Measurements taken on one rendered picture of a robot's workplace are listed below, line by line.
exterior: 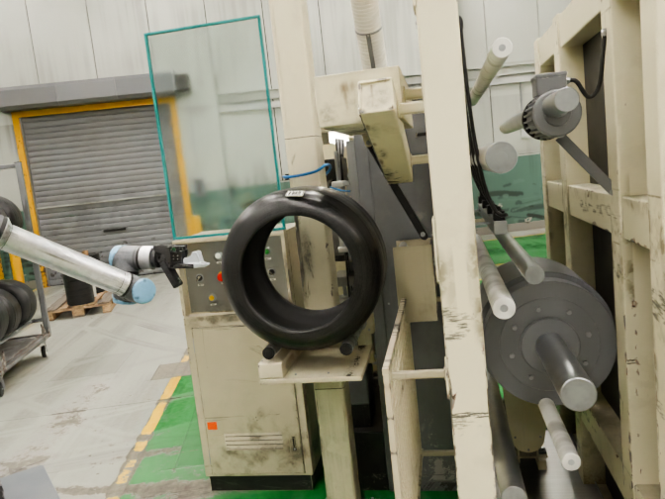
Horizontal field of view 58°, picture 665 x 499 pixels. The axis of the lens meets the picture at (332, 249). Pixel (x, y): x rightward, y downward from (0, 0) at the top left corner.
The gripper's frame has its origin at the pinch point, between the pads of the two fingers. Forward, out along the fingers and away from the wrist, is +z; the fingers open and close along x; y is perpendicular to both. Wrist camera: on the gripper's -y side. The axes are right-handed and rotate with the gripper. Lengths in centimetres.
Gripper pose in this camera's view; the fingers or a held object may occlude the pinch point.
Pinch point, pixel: (206, 265)
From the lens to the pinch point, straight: 228.2
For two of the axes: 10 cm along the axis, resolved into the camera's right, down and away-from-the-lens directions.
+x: 1.7, -1.6, 9.7
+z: 9.9, 0.3, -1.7
